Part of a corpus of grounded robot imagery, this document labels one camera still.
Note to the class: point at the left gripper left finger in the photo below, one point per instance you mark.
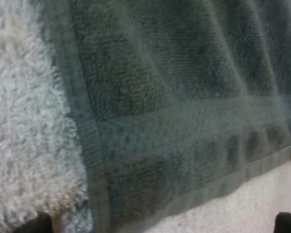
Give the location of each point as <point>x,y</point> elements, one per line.
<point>36,224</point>

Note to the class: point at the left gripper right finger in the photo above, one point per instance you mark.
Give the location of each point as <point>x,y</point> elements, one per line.
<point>288,223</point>

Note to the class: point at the grey-green towel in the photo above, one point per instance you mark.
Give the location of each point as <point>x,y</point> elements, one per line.
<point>174,97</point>

